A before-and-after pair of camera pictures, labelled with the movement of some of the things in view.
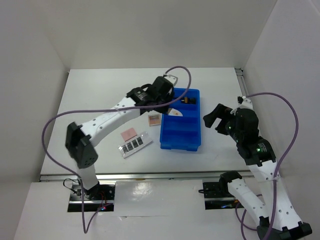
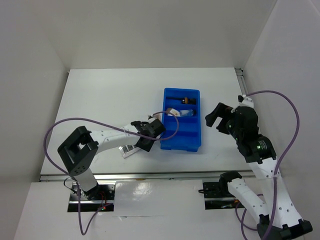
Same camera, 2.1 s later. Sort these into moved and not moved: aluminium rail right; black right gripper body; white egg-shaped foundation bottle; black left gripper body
Moved: black left gripper body
Not moved: white egg-shaped foundation bottle; black right gripper body; aluminium rail right
